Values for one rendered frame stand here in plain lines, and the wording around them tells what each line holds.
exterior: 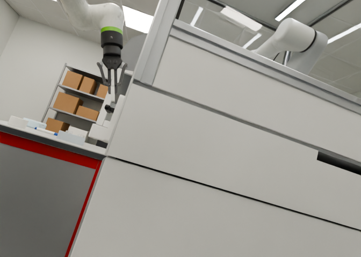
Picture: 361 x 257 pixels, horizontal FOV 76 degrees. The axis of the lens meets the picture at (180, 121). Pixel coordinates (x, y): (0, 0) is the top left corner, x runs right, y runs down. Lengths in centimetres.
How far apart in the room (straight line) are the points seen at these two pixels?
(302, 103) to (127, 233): 44
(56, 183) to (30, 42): 522
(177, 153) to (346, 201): 39
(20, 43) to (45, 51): 54
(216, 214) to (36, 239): 87
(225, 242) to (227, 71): 33
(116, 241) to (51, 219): 73
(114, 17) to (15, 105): 493
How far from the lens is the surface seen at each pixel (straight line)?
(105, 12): 110
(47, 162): 113
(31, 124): 157
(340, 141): 63
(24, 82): 590
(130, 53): 190
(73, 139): 124
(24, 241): 121
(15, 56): 617
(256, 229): 52
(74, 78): 508
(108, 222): 44
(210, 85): 46
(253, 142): 49
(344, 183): 63
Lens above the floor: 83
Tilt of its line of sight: 9 degrees up
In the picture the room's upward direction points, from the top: 17 degrees clockwise
